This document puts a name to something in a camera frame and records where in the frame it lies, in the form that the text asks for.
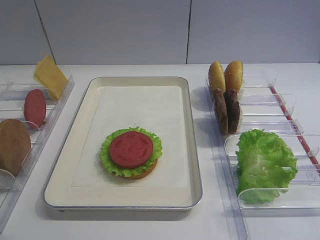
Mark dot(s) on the red tomato slice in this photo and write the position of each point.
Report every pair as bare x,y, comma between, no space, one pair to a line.
35,108
131,149

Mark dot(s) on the green lettuce leaf on bun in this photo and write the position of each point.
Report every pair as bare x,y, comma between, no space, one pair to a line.
105,157

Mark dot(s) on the left brown meat patty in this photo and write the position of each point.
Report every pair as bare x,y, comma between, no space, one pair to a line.
221,110

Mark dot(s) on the brown meat patty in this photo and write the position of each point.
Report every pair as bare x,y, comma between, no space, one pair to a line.
221,110
232,109

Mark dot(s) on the right brown meat patty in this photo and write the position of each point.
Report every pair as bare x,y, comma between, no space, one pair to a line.
232,109

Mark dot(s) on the green lettuce leaf in rack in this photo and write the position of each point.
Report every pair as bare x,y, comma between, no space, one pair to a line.
266,166

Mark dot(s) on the yellow cheese slice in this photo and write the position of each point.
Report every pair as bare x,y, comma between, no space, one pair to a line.
49,75

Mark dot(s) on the red tomato slice in rack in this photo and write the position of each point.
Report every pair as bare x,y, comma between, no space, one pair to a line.
35,108

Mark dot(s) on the metal baking tray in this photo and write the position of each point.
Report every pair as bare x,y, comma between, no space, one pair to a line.
158,104

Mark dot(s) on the bottom bun on tray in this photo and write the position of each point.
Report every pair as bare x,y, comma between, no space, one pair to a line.
137,172

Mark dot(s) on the left sesame bun half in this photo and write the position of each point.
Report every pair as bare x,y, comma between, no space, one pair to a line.
216,77

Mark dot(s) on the sesame bun half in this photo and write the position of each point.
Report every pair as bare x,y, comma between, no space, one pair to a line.
233,76
216,77

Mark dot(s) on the right sesame bun half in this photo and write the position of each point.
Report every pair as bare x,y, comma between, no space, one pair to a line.
233,76

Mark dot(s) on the brown bun in left rack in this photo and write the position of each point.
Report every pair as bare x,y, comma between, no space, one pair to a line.
15,143

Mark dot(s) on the red rod on right rack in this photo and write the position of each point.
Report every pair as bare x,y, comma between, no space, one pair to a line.
299,134

